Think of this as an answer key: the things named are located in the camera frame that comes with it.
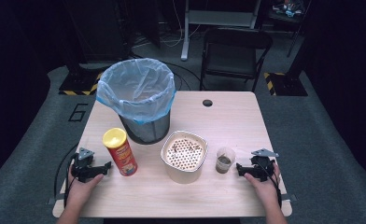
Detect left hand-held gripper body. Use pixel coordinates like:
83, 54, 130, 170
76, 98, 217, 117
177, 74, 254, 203
70, 147, 95, 184

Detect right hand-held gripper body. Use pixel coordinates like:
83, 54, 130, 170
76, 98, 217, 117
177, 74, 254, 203
250, 148, 279, 182

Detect clear plastic cup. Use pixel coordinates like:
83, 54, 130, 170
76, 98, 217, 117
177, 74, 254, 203
215, 147, 236, 175

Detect red chip can yellow lid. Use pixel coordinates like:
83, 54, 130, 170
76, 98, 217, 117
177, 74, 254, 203
102, 127, 138, 177

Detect dark wet tea dregs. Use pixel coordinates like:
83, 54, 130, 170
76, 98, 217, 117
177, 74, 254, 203
217, 155, 232, 174

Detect black mesh waste bin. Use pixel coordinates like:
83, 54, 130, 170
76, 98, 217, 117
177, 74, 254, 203
119, 108, 172, 146

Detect white square strainer container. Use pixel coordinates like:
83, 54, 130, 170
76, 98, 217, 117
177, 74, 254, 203
160, 130, 209, 185

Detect pale blue plastic bin liner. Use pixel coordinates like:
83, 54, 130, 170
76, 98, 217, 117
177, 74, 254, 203
95, 58, 176, 125

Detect person's left hand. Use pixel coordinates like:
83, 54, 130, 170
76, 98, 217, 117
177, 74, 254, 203
66, 172, 105, 206

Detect person's right hand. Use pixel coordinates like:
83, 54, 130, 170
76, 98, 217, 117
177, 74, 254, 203
244, 162, 282, 208

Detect black folding chair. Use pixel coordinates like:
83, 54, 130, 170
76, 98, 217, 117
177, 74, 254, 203
199, 27, 274, 92

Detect dark cabinet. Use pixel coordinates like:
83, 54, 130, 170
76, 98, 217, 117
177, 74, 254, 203
63, 0, 133, 63

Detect shelf with coloured clutter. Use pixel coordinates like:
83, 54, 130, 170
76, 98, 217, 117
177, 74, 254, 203
269, 0, 313, 32

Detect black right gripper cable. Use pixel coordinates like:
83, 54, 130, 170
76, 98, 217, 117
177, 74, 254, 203
259, 160, 283, 209

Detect grey table frame bracket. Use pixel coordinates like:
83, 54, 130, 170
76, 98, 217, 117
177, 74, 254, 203
280, 193, 298, 203
47, 193, 67, 205

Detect hazard-striped black base plate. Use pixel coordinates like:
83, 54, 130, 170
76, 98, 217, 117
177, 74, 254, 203
58, 63, 105, 96
263, 72, 309, 97

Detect black floor cable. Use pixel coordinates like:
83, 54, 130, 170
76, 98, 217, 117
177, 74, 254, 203
162, 60, 205, 91

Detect white metal desk frame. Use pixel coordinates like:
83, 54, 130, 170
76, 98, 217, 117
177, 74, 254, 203
180, 0, 263, 62

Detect white floor cable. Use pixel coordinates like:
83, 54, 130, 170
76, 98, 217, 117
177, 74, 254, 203
159, 0, 202, 49

